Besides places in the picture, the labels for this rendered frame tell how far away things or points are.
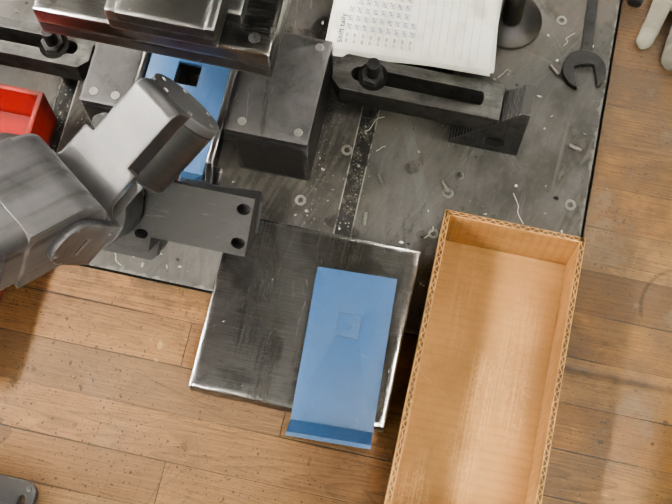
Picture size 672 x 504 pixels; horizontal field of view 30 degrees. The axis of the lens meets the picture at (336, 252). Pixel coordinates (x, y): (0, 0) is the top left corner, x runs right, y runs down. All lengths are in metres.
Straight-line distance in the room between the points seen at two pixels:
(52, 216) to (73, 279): 0.37
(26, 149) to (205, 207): 0.15
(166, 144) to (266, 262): 0.29
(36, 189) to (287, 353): 0.36
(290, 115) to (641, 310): 0.35
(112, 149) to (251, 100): 0.28
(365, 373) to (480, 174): 0.22
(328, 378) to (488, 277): 0.17
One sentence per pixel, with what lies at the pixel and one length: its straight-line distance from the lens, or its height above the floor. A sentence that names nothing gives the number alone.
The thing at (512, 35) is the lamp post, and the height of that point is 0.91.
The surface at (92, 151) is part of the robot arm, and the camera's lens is 0.83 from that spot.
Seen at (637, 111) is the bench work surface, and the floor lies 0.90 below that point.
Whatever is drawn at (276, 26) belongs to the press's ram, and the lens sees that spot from 0.94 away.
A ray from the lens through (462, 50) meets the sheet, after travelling 1.15.
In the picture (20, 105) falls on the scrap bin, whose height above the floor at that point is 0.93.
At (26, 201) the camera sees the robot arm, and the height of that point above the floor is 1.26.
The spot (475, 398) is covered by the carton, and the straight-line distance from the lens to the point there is 1.09.
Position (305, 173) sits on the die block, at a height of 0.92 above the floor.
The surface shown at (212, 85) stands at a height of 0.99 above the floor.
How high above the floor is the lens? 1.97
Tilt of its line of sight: 72 degrees down
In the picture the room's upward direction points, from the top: straight up
